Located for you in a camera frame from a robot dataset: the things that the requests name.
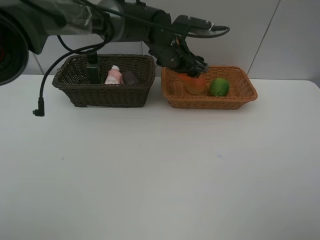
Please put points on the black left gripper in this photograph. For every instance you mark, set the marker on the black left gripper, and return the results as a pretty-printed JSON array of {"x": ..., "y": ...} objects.
[{"x": 171, "y": 51}]

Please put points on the red orange peach fruit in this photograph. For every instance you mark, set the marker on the red orange peach fruit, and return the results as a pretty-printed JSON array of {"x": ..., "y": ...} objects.
[{"x": 195, "y": 86}]

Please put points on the orange mandarin fruit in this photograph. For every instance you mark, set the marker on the orange mandarin fruit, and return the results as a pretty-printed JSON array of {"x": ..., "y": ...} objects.
[{"x": 186, "y": 76}]

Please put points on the green lime fruit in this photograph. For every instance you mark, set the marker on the green lime fruit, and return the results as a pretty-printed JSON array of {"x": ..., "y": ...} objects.
[{"x": 219, "y": 87}]

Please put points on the translucent purple plastic cup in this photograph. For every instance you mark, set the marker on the translucent purple plastic cup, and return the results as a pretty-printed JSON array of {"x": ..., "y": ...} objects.
[{"x": 130, "y": 78}]

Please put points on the pink bottle white cap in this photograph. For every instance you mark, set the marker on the pink bottle white cap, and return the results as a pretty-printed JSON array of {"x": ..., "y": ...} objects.
[{"x": 114, "y": 76}]

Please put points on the dark green pump bottle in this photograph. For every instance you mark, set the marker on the dark green pump bottle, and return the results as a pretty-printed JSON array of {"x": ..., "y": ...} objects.
[{"x": 94, "y": 68}]

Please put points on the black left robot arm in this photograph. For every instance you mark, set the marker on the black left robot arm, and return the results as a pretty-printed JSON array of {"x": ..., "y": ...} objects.
[{"x": 25, "y": 26}]

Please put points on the light orange wicker basket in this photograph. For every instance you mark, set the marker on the light orange wicker basket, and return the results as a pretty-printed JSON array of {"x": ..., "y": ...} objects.
[{"x": 241, "y": 90}]

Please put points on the dark brown wicker basket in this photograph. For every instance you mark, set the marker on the dark brown wicker basket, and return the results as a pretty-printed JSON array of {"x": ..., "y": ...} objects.
[{"x": 72, "y": 78}]

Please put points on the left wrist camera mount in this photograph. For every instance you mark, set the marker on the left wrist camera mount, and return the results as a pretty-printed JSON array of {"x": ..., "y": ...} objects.
[{"x": 193, "y": 27}]

